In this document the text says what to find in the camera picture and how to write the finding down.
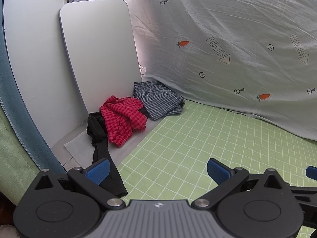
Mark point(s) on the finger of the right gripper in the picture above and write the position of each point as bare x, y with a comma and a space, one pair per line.
311, 172

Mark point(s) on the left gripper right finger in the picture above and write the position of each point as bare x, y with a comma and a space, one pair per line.
229, 181

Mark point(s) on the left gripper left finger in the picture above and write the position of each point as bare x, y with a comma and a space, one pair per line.
89, 181

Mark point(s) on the red checked shorts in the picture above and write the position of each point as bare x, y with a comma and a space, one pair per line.
122, 118

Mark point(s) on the black garment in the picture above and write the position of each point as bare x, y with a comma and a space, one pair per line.
96, 129

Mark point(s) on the green grid mat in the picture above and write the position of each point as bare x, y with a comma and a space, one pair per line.
170, 160

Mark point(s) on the green towel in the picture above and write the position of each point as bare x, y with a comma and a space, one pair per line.
17, 169

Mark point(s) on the blue plaid garment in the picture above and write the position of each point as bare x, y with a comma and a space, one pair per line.
158, 100

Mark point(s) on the grey carrot print sheet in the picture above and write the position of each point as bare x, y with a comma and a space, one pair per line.
257, 57

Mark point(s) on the white rounded board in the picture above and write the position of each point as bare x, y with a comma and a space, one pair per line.
100, 45

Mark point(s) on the large white panel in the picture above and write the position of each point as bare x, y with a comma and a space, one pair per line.
41, 68

